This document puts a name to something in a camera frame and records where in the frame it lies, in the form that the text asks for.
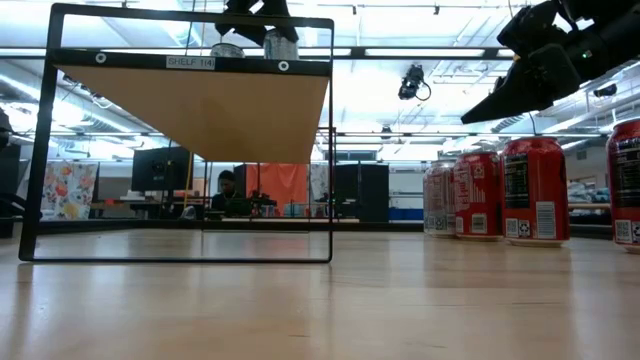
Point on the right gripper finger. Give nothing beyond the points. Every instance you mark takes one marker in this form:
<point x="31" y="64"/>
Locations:
<point x="500" y="102"/>

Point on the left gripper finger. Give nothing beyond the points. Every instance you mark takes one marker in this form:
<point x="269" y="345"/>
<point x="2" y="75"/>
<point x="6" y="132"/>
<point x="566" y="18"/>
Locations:
<point x="280" y="15"/>
<point x="242" y="27"/>

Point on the red cola can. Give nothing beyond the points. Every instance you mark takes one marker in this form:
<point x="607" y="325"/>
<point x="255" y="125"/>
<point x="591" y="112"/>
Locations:
<point x="477" y="195"/>
<point x="627" y="185"/>
<point x="537" y="190"/>

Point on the silver Diet Coke can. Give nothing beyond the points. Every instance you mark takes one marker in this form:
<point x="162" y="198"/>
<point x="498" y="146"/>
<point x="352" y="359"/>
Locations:
<point x="437" y="200"/>

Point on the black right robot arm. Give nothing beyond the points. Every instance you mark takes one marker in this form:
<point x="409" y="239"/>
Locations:
<point x="610" y="35"/>

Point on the black ceiling device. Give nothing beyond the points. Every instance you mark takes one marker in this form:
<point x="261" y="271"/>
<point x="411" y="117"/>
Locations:
<point x="605" y="91"/>

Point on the wooden workbench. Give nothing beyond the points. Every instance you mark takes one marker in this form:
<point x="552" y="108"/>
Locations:
<point x="590" y="206"/>

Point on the blue storage bins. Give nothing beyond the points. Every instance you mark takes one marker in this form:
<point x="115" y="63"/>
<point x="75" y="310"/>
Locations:
<point x="406" y="214"/>

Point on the orange-red panel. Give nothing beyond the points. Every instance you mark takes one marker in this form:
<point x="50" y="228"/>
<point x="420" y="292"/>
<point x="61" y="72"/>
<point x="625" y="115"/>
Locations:
<point x="280" y="182"/>

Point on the black monitor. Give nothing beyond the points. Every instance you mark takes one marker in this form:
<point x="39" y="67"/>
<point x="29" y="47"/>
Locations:
<point x="161" y="169"/>

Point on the black cabinet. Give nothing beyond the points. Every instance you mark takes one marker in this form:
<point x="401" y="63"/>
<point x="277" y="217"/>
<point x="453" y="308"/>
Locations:
<point x="362" y="192"/>

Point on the floral cloth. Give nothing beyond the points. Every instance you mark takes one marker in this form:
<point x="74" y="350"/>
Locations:
<point x="67" y="190"/>

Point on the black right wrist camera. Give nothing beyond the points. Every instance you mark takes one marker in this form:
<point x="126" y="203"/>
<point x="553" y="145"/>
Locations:
<point x="530" y="27"/>

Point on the black overhead camera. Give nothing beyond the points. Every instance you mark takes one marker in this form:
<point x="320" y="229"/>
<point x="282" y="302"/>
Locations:
<point x="411" y="82"/>

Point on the wooden shelf black metal frame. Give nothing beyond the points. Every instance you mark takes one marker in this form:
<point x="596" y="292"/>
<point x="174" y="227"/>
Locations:
<point x="200" y="110"/>

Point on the black aluminium rig frame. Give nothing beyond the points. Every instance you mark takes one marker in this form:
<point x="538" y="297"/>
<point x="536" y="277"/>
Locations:
<point x="375" y="226"/>

